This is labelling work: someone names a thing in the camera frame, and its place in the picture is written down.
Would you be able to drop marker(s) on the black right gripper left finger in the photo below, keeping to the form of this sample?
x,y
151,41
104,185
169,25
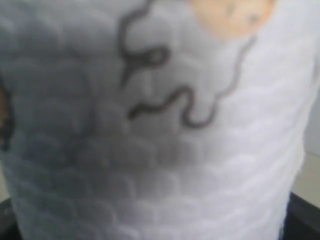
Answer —
x,y
9,229

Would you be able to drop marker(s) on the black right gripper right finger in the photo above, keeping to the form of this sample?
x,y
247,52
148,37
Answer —
x,y
302,221

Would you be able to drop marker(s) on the printed white paper towel roll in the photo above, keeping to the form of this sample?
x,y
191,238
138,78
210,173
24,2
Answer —
x,y
155,119

